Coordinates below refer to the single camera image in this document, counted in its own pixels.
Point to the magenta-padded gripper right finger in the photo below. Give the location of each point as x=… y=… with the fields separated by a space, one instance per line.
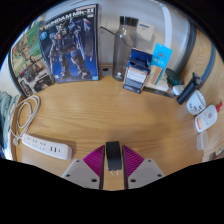
x=146 y=171

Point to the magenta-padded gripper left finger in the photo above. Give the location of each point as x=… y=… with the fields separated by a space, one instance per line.
x=78 y=173

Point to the black charger block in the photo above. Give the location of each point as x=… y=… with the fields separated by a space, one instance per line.
x=113 y=155

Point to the white power strip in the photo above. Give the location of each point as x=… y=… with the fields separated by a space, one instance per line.
x=46 y=146

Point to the clear plastic container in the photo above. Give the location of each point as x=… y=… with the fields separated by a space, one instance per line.
x=202 y=140

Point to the white lotion bottle red cap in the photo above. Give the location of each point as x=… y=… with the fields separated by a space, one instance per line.
x=206 y=119

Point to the white mug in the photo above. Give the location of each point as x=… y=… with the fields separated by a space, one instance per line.
x=196 y=104

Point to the black cylindrical device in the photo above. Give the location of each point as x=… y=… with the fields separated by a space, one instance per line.
x=188 y=90

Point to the teal small object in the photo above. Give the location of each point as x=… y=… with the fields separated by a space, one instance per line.
x=174 y=77

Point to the blue card package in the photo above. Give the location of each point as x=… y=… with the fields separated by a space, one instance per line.
x=161 y=58

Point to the tree figure toy box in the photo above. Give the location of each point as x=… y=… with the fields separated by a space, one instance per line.
x=28 y=63

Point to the clear bottle with dark cap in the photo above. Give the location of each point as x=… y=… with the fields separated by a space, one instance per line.
x=125 y=50

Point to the robot model kit box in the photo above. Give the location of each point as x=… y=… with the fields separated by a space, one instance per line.
x=70 y=43

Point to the dark metal desk frame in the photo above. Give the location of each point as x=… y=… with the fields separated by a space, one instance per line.
x=191 y=43

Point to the white wall box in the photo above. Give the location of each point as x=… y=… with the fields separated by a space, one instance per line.
x=145 y=31

